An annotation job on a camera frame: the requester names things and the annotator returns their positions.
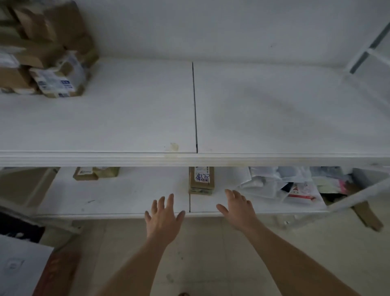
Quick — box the person's left forearm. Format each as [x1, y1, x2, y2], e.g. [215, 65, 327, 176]
[97, 237, 171, 296]

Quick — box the small box handwritten white label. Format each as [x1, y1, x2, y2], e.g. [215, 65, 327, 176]
[73, 167, 99, 181]

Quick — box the white handwritten paper sign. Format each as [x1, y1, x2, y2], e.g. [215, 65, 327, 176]
[0, 234, 55, 296]

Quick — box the person's right forearm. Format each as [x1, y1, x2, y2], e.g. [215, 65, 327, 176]
[243, 222, 360, 296]

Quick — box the white metal shelving rack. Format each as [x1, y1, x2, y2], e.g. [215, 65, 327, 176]
[0, 0, 390, 232]

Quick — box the cardboard box red outlined sticker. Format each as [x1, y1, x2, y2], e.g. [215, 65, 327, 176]
[0, 65, 35, 91]

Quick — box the pile of plastic mailer bags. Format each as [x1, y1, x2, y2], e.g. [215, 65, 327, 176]
[237, 165, 355, 205]

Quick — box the black plastic basket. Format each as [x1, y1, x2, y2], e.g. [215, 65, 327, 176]
[0, 209, 47, 245]

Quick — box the person's right hand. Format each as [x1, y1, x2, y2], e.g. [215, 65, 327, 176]
[216, 189, 260, 234]

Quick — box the person's left hand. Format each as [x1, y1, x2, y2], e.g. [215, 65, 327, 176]
[145, 194, 186, 244]

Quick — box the brown box blue ink scrawl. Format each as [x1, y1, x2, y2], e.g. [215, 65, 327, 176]
[188, 166, 216, 196]

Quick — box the pile of brown parcels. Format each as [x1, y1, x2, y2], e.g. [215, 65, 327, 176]
[29, 50, 91, 99]

